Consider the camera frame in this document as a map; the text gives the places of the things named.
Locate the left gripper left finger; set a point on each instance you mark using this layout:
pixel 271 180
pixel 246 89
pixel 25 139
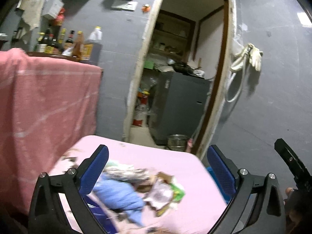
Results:
pixel 46 214

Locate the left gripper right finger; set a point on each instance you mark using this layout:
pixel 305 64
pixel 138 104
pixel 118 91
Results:
pixel 267 214

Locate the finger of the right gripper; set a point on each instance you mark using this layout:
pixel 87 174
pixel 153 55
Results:
pixel 301 174

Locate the blue plastic trash bucket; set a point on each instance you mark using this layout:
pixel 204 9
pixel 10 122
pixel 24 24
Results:
pixel 226 197

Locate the pink floral tablecloth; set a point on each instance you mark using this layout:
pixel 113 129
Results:
pixel 144 188

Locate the green printed torn wrapper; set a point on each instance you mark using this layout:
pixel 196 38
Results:
pixel 165 194

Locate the stainless steel pot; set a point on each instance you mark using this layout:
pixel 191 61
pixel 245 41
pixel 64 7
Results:
pixel 177 142

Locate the red plaid cloth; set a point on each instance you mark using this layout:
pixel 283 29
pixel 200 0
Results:
pixel 47 105

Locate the white red sack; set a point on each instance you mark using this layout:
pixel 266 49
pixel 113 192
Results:
pixel 140 111

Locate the grey metal cabinet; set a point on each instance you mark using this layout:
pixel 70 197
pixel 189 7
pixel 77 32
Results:
pixel 178 105

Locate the white rubber glove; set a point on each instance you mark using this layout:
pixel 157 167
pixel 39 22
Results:
pixel 255 57

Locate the amber sauce bottle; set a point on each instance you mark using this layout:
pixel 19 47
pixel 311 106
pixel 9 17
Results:
pixel 78 46

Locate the dark soy sauce bottle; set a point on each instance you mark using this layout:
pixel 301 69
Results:
pixel 69 42

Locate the green box on shelf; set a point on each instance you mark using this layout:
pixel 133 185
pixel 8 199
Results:
pixel 149 65

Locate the beige hanging rag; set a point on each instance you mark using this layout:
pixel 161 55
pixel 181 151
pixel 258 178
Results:
pixel 31 13

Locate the grey wall box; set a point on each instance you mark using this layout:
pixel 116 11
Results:
pixel 51 9

